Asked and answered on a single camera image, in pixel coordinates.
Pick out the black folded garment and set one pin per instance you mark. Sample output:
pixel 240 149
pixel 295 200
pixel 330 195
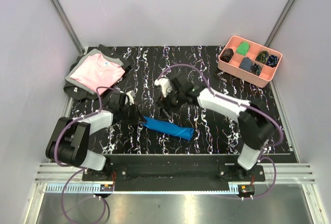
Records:
pixel 99 67

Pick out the brown patterned rolled tie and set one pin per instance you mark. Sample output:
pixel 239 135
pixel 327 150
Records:
pixel 227 55

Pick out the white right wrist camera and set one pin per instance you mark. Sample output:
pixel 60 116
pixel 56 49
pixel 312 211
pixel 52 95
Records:
pixel 165 86

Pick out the grey folded shirt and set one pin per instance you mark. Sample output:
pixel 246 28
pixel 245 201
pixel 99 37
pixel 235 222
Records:
pixel 75 79

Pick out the dark blue patterned rolled tie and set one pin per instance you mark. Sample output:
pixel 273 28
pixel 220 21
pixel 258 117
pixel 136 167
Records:
pixel 272 61

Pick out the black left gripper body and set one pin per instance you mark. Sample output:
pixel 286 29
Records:
pixel 130 114

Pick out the pink folded shirt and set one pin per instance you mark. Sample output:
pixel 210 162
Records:
pixel 90 72

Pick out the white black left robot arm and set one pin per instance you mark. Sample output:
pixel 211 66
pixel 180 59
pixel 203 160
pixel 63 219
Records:
pixel 68 144

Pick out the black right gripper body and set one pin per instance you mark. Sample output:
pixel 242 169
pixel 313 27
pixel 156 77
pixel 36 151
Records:
pixel 172 101

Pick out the dark green patterned rolled tie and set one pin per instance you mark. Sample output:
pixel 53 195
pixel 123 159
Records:
pixel 256 69

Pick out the grey slotted cable duct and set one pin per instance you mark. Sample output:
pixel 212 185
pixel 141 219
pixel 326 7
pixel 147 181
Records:
pixel 79 188

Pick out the pink divided organizer tray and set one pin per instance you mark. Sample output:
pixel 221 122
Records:
pixel 232 67

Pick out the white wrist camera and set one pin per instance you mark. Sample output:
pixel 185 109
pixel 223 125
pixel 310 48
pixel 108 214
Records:
pixel 165 86
pixel 130 97

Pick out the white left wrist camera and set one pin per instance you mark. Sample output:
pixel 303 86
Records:
pixel 130 97

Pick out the grey rolled cloth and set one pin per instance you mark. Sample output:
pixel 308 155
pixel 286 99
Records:
pixel 246 64

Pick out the blue satin napkin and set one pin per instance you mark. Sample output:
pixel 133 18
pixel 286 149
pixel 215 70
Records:
pixel 168 128

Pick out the blue yellow patterned rolled tie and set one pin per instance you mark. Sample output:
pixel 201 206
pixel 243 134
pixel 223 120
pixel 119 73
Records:
pixel 262 57

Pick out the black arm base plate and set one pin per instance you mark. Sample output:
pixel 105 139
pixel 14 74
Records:
pixel 171 173

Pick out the aluminium frame rail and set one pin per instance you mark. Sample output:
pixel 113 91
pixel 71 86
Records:
pixel 67 25

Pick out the green rolled cloth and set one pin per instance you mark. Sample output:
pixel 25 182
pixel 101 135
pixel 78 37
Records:
pixel 243 48

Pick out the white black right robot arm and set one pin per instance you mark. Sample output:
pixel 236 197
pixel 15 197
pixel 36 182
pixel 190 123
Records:
pixel 255 129

